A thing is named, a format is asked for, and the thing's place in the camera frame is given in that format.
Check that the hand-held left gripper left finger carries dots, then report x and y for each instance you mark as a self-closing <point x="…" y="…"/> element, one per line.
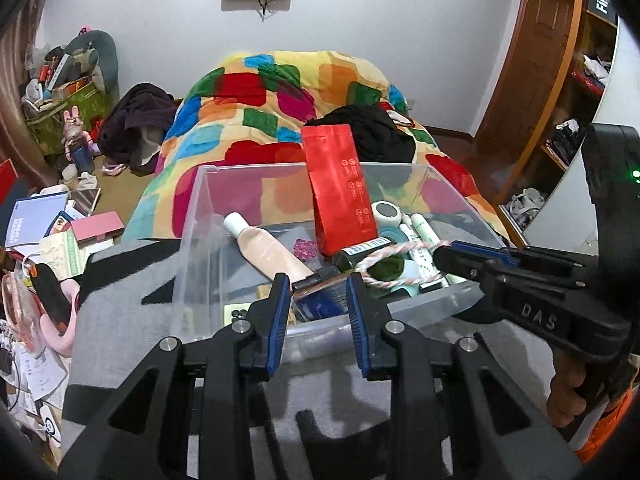
<point x="277" y="320"/>

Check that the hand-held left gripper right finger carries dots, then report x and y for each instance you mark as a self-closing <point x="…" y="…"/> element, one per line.
<point x="357" y="325"/>

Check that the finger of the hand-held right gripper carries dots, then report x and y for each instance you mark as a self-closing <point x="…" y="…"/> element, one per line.
<point x="465" y="267"/>
<point x="485" y="252"/>

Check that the white tube with green print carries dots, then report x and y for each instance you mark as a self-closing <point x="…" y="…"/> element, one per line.
<point x="422" y="260"/>

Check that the light green cosmetic tube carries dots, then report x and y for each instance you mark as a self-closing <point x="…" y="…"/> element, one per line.
<point x="425" y="227"/>

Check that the green glass bottle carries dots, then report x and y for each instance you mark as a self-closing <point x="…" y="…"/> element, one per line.
<point x="387" y="267"/>

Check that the peach cosmetic tube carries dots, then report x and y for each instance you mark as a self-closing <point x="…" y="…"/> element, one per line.
<point x="270" y="252"/>

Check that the clear plastic bin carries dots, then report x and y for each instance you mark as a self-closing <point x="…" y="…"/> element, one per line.
<point x="210" y="260"/>

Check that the white round jar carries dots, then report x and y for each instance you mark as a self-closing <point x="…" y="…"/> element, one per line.
<point x="386" y="212"/>

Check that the red foil packet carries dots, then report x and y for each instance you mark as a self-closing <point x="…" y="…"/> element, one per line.
<point x="335" y="185"/>

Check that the person's right hand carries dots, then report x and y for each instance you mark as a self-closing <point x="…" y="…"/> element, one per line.
<point x="567" y="395"/>

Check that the grey shoes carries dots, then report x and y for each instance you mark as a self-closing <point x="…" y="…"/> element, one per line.
<point x="525" y="202"/>

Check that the pink bead hair clip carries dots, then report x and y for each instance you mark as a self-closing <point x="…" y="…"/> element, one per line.
<point x="303" y="250"/>

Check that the grey black striped blanket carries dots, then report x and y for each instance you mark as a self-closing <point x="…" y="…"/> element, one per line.
<point x="125" y="285"/>

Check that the black cloth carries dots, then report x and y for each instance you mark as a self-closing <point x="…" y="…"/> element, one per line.
<point x="370" y="130"/>

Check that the wooden shelf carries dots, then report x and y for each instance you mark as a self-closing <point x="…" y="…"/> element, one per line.
<point x="580" y="85"/>

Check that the wooden door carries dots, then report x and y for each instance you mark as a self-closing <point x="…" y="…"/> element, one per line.
<point x="530" y="60"/>

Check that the pink box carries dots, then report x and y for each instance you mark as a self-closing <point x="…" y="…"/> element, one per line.
<point x="97" y="227"/>

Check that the colourful patchwork blanket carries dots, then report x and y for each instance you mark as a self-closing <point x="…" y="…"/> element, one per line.
<point x="240" y="110"/>

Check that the pale green booklet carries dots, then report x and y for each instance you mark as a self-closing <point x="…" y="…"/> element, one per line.
<point x="62" y="257"/>

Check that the black handheld device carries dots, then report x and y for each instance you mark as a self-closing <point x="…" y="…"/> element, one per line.
<point x="50" y="295"/>

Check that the white papers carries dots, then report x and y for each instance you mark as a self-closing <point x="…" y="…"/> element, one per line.
<point x="42" y="372"/>

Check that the dark clothes pile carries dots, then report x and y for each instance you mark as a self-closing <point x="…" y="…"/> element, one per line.
<point x="135" y="125"/>

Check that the blue white book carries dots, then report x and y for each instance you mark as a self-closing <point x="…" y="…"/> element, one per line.
<point x="35" y="220"/>

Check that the pink bunny toy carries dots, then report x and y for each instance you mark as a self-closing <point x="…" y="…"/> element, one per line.
<point x="79" y="142"/>

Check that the green storage box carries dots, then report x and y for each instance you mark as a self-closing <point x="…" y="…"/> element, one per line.
<point x="55" y="125"/>

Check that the red box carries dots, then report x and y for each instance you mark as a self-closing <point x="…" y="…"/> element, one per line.
<point x="7" y="180"/>

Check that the brown pink curtain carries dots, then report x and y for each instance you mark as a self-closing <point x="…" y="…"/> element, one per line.
<point x="15" y="110"/>

